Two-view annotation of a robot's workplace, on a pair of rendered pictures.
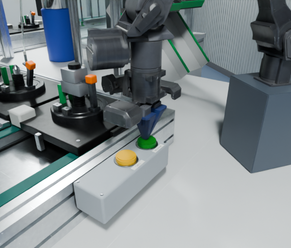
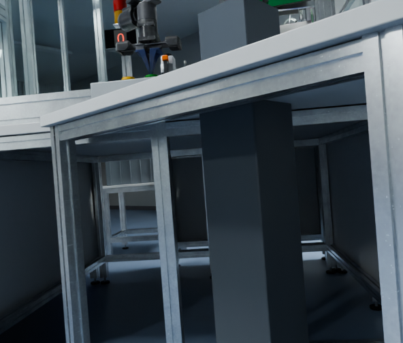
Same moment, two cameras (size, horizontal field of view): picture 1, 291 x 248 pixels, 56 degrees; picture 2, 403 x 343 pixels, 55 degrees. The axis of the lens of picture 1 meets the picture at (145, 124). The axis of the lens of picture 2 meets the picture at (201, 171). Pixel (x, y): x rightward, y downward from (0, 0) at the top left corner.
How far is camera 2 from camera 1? 1.21 m
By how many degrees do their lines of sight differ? 65
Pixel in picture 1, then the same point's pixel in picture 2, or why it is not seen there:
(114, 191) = (99, 84)
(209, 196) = not seen: hidden behind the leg
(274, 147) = not seen: hidden behind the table
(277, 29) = not seen: outside the picture
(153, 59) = (140, 13)
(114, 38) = (129, 9)
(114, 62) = (125, 20)
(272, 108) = (203, 25)
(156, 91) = (143, 34)
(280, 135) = (219, 50)
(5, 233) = (60, 94)
